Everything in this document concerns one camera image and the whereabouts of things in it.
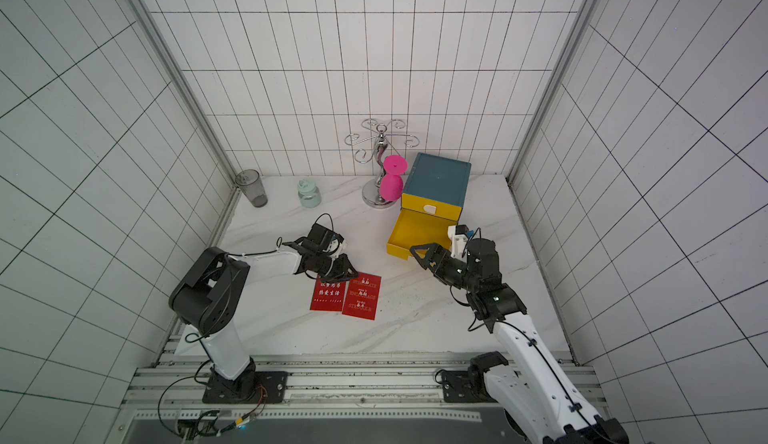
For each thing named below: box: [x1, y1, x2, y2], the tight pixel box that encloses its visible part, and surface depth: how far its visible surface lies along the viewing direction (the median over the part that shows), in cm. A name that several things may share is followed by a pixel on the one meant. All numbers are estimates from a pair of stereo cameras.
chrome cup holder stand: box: [345, 118, 420, 209], surface depth 96 cm
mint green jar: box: [297, 179, 322, 208], surface depth 112 cm
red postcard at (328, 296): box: [310, 275, 346, 312], surface depth 90 cm
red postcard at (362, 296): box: [342, 272, 382, 321], surface depth 90 cm
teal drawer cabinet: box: [402, 152, 472, 208], surface depth 92 cm
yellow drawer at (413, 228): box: [386, 208, 458, 260], surface depth 92 cm
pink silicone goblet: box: [379, 155, 409, 202], surface depth 97 cm
